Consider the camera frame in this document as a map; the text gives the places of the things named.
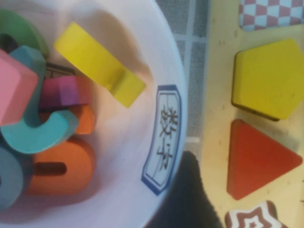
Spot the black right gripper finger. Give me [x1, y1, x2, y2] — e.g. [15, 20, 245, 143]
[145, 151, 223, 228]

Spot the red wooden triangle piece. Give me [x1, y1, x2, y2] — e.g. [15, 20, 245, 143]
[226, 118, 304, 201]

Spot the white blue-rimmed bowl sticker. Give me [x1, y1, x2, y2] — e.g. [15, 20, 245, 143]
[141, 85, 182, 196]

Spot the pink plastic bowl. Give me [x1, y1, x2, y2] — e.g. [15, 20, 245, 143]
[0, 0, 186, 228]

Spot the orange wooden zero piece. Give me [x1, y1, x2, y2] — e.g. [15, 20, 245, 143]
[25, 137, 96, 197]

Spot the small orange number piece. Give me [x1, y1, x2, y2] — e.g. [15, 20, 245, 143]
[75, 104, 96, 135]

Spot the wooden shape puzzle board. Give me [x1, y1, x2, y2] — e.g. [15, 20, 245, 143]
[199, 0, 304, 228]

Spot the yellow wooden pentagon piece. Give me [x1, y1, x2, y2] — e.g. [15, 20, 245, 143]
[231, 38, 304, 122]

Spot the teal wooden number piece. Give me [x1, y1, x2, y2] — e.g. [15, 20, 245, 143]
[0, 45, 79, 155]

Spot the purple wooden number piece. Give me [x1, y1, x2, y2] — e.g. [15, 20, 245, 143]
[38, 76, 92, 109]

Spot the yellow wooden number piece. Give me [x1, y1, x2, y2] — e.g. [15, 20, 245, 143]
[54, 22, 147, 109]

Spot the grey-blue wooden number piece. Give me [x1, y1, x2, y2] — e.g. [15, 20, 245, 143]
[0, 144, 32, 211]

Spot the pink wooden number piece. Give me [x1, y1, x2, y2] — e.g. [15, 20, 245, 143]
[0, 48, 39, 127]

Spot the green wooden number piece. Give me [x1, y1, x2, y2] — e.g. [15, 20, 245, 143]
[0, 9, 49, 58]

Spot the grey white-grid tablecloth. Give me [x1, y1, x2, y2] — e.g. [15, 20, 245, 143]
[154, 0, 211, 154]

